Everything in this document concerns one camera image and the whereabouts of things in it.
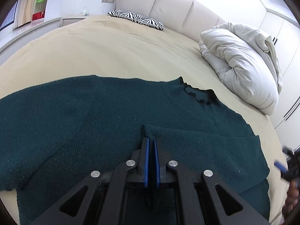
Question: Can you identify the white folded duvet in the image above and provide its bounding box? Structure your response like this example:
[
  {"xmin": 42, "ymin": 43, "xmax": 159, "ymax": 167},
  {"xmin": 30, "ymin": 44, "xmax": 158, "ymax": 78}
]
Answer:
[{"xmin": 199, "ymin": 22, "xmax": 283, "ymax": 116}]

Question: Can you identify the white nightstand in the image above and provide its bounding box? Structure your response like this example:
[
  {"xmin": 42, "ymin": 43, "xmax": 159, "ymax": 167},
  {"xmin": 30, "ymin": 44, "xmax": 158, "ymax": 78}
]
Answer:
[{"xmin": 61, "ymin": 16, "xmax": 86, "ymax": 27}]

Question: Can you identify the beige bed with sheet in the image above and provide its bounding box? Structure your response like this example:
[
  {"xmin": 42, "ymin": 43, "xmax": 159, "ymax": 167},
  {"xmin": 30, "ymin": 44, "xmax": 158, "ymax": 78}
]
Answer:
[{"xmin": 1, "ymin": 15, "xmax": 288, "ymax": 224}]

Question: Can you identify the beige curtain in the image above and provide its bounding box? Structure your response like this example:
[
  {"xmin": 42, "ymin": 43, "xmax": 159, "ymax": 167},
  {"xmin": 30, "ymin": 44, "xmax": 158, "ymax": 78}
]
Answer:
[{"xmin": 14, "ymin": 0, "xmax": 35, "ymax": 29}]

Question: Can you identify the white wardrobe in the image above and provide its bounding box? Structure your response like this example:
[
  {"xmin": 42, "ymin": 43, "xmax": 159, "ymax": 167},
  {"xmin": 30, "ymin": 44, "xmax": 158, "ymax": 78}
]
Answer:
[{"xmin": 259, "ymin": 12, "xmax": 299, "ymax": 150}]

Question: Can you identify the zebra print pillow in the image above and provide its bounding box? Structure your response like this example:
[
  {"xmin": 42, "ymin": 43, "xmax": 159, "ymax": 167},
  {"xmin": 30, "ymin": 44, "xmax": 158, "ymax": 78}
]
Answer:
[{"xmin": 107, "ymin": 9, "xmax": 165, "ymax": 31}]

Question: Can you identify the person right hand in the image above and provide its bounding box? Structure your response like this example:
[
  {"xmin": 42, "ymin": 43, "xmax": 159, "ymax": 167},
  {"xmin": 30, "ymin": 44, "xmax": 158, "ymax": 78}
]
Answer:
[{"xmin": 282, "ymin": 180, "xmax": 299, "ymax": 219}]

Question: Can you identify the wall switch panel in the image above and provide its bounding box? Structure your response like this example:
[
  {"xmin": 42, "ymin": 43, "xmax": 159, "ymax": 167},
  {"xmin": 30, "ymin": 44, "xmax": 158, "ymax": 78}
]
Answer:
[{"xmin": 101, "ymin": 0, "xmax": 114, "ymax": 4}]

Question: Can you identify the cream padded headboard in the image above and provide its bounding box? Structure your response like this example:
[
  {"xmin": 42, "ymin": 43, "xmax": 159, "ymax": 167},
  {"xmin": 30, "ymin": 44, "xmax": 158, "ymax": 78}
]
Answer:
[{"xmin": 116, "ymin": 0, "xmax": 225, "ymax": 42}]

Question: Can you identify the red storage box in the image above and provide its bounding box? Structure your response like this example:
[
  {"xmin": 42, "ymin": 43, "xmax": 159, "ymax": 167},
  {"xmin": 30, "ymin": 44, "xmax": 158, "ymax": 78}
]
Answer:
[{"xmin": 31, "ymin": 11, "xmax": 45, "ymax": 21}]

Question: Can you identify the black framed window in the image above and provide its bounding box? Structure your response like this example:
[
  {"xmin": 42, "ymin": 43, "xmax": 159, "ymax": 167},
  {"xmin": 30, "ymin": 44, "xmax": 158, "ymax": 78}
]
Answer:
[{"xmin": 0, "ymin": 2, "xmax": 18, "ymax": 30}]

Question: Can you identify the dark green knit sweater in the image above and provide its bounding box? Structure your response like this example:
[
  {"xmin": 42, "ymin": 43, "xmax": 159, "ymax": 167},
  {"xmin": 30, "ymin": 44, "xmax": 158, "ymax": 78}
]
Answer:
[{"xmin": 1, "ymin": 76, "xmax": 270, "ymax": 224}]

